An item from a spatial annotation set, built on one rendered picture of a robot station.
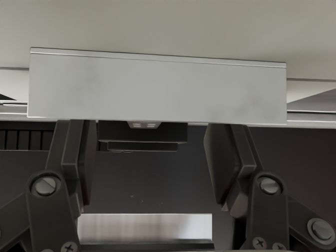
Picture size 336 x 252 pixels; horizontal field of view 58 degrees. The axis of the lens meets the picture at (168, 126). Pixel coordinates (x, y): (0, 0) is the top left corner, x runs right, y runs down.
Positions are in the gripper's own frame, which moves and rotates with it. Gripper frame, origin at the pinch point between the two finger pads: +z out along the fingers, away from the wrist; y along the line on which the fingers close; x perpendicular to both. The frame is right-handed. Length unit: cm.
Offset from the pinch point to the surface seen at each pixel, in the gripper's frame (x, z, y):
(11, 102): -5.5, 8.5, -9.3
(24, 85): -0.4, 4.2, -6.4
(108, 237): -12.2, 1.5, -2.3
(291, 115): -20.6, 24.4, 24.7
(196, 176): -50, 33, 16
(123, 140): -20.5, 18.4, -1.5
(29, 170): -51, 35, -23
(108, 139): -20.6, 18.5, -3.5
